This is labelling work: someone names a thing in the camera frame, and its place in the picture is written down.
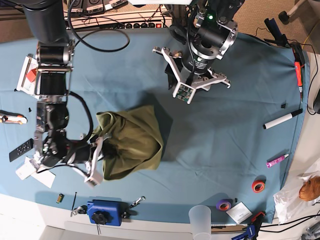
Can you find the brown bread item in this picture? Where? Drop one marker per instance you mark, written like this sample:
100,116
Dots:
310,189

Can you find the olive green t-shirt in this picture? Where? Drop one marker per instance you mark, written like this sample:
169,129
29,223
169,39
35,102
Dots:
136,133

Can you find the blue clamp block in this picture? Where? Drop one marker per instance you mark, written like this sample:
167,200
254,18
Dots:
104,212

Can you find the orange black screwdriver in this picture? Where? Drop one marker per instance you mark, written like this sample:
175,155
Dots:
299,63

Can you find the white paper sheet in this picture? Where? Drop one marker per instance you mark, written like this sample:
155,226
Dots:
46,178

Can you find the blue bar clamp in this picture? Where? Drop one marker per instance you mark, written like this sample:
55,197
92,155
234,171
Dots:
252,230

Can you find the blue black clamp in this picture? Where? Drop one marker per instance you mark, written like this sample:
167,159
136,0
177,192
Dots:
279,39

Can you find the red tape roll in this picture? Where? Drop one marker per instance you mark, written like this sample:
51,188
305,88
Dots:
258,186

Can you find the purple tape roll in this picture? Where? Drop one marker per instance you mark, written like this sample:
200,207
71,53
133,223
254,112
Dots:
224,204

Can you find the blue table cloth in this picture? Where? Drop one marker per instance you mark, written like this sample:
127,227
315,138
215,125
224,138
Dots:
214,148

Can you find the black remote control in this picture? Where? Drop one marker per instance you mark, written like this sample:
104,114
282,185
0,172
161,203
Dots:
21,150

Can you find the orange white utility knife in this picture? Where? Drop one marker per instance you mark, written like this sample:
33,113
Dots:
12,118

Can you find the pink glue tube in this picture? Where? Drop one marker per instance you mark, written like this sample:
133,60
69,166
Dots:
271,163

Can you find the black zip tie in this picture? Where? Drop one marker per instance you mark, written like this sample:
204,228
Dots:
73,204

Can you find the small green battery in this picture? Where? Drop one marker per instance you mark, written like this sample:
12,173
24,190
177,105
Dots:
60,198

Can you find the white card stack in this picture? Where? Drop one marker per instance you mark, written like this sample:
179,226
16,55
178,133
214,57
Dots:
29,167

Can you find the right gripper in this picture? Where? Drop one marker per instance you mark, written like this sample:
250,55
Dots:
109,152

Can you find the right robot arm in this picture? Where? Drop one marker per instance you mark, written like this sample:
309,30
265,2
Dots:
54,54

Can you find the white paper card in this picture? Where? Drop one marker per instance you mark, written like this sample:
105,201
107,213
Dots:
239,213

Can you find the small black clip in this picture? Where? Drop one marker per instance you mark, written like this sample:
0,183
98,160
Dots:
284,105

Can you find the clear plastic cup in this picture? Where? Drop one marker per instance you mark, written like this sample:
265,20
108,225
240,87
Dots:
200,222

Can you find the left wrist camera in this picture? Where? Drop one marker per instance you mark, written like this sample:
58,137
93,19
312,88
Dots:
184,92

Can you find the red cube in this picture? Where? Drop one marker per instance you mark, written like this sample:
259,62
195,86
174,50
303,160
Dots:
31,75

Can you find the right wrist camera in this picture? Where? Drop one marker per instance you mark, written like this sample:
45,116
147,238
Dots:
94,179

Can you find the white plastic bag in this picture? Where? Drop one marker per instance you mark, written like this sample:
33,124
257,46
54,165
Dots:
287,201

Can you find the white power strip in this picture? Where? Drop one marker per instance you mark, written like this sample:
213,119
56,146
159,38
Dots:
123,19

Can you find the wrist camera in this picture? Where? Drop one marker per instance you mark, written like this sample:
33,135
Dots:
184,92
94,179

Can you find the white black marker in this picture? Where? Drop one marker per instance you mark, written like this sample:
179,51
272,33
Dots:
282,119

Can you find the silver carabiner clip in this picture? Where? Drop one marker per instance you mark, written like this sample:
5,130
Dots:
137,202

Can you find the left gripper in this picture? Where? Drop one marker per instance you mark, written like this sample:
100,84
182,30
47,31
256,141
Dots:
200,81

